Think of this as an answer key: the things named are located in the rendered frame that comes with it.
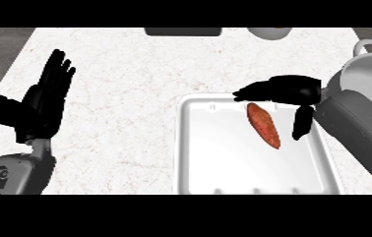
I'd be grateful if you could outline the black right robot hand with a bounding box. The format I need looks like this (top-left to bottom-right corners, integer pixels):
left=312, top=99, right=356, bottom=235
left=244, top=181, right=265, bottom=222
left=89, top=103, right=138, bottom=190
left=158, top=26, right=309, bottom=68
left=232, top=75, right=324, bottom=142

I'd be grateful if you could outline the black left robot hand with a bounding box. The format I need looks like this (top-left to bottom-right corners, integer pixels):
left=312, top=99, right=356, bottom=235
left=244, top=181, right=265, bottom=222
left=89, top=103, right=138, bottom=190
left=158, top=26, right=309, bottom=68
left=0, top=48, right=77, bottom=145

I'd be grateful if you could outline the orange sweet potato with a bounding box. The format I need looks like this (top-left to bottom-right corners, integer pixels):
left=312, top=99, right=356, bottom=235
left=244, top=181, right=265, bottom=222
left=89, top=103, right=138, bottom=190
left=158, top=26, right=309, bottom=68
left=245, top=102, right=282, bottom=150

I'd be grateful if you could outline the white plastic tray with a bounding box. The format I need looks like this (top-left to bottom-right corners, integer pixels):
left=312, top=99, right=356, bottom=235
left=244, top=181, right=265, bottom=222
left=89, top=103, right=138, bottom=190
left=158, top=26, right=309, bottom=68
left=173, top=92, right=344, bottom=196

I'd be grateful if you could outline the grey round bowl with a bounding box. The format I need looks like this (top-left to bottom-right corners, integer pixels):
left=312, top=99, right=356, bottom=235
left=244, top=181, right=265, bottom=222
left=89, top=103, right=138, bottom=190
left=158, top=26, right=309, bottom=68
left=247, top=27, right=294, bottom=41

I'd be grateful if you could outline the dark grey flat appliance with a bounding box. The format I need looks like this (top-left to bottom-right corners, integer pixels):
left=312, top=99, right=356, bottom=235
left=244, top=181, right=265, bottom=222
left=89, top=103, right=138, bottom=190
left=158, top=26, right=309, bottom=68
left=144, top=27, right=225, bottom=37

